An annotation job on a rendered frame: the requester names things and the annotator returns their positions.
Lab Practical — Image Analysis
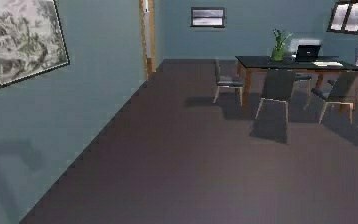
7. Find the grey chair with pale legs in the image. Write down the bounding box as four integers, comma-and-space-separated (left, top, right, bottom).
311, 71, 357, 125
212, 58, 245, 107
254, 68, 297, 126
293, 73, 313, 111

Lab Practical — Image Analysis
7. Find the black laptop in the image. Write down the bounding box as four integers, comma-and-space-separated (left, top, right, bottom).
294, 44, 322, 63

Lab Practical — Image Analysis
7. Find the small dark framed picture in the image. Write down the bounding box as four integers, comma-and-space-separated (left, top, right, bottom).
190, 6, 227, 29

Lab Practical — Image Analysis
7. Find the dark top wooden table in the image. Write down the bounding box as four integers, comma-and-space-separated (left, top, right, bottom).
235, 54, 358, 108

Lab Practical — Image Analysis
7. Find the green house plant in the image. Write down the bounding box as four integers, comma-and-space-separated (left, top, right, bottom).
270, 28, 294, 62

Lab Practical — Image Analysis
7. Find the white paper sheet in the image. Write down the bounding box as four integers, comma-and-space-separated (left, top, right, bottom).
312, 60, 345, 68

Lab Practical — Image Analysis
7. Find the large grey framed picture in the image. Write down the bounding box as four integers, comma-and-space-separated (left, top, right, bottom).
0, 0, 71, 90

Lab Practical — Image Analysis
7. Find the dark framed window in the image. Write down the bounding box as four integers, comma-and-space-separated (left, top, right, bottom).
326, 0, 358, 36

